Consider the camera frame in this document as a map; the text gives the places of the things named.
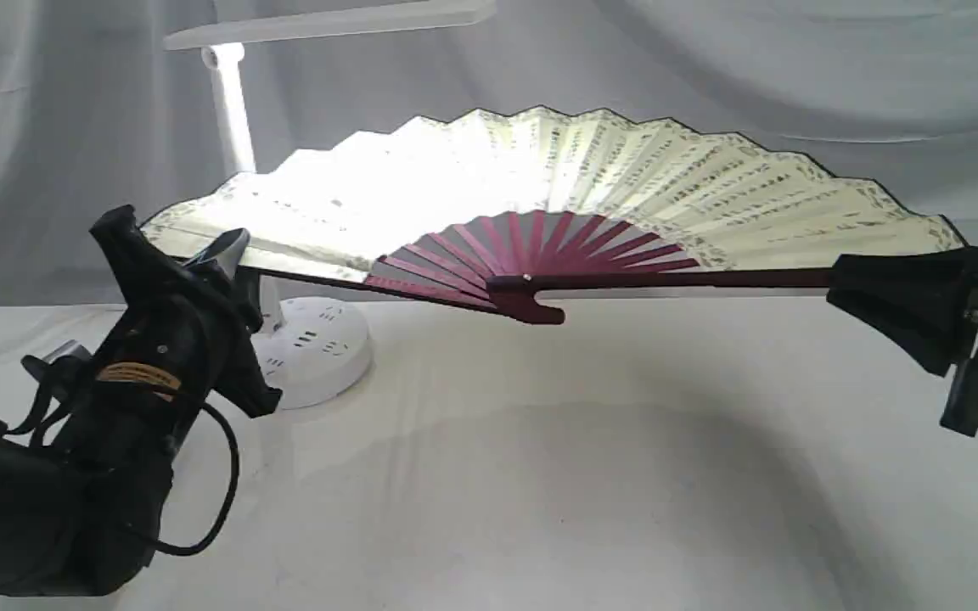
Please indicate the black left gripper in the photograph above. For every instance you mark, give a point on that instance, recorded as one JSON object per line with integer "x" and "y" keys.
{"x": 186, "y": 336}

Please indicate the grey backdrop curtain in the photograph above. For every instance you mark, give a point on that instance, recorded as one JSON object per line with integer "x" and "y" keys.
{"x": 95, "y": 113}

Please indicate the white desk lamp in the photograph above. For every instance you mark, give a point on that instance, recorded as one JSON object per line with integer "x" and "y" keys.
{"x": 313, "y": 348}

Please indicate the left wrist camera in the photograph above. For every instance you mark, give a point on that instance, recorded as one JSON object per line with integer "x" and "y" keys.
{"x": 58, "y": 370}

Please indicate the paper folding fan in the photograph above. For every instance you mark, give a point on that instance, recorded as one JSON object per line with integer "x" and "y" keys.
{"x": 437, "y": 209}

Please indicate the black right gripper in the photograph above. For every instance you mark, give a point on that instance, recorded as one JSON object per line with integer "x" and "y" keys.
{"x": 917, "y": 302}

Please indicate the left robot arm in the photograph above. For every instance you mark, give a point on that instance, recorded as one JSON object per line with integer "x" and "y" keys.
{"x": 85, "y": 476}

